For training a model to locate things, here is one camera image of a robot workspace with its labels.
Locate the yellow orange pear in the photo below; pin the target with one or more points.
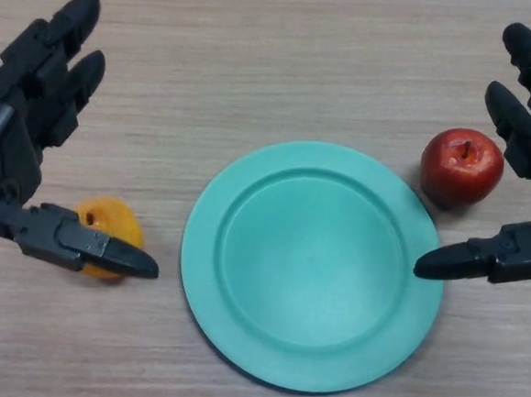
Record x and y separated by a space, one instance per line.
123 224

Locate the green round plate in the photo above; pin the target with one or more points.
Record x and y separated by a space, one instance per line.
311 266

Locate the red apple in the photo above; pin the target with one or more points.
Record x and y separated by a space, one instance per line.
455 179

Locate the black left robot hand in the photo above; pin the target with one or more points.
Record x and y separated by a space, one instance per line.
6 155

